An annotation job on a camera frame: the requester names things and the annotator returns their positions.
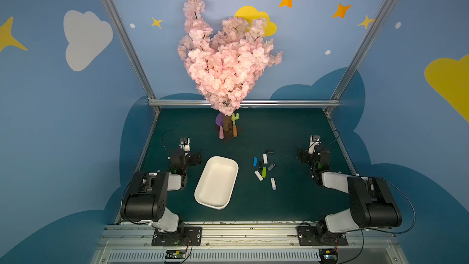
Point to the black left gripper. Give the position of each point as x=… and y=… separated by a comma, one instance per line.
x=194, y=157

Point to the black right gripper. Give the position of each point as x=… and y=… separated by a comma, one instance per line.
x=303, y=155

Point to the white oval storage tray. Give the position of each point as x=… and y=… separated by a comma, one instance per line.
x=215, y=187

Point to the white purple usb drive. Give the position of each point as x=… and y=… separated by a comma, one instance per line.
x=273, y=184

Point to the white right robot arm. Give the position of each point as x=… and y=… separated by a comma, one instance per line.
x=371, y=202

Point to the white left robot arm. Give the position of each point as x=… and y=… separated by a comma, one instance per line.
x=145, y=200

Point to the left green circuit board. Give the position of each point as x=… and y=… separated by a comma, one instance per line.
x=175, y=255

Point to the green circuit board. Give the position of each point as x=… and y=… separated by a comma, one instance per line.
x=175, y=255
x=328, y=256

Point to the pink cherry blossom tree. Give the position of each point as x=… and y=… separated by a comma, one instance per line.
x=225, y=66

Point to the right green circuit board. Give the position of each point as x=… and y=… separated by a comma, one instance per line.
x=328, y=256

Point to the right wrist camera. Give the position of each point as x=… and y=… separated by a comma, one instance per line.
x=314, y=141

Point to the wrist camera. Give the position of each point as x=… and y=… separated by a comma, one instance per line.
x=314, y=141
x=185, y=144

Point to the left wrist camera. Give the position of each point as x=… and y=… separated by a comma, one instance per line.
x=185, y=144

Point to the dark tree base plate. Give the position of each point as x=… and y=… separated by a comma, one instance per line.
x=227, y=135

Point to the back aluminium frame bar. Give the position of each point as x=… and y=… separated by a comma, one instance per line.
x=248, y=103

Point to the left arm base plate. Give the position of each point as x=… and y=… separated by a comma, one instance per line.
x=184, y=236

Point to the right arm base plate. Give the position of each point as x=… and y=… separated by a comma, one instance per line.
x=313, y=236

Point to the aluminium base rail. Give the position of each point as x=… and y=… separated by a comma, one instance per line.
x=244, y=242

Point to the left aluminium frame post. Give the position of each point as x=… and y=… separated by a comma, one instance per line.
x=118, y=24

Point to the aluminium frame post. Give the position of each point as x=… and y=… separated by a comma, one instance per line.
x=118, y=24
x=380, y=18

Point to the right aluminium frame post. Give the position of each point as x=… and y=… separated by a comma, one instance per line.
x=380, y=18

